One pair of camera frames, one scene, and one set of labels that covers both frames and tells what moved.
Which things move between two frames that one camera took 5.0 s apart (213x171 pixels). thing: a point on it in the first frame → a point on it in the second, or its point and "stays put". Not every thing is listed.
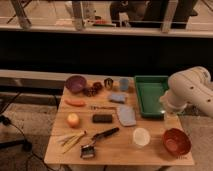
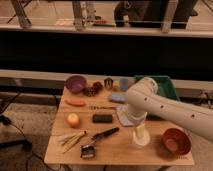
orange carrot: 75,102 stays put
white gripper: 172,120 → 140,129
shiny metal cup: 108,82 stays put
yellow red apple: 73,120 stays put
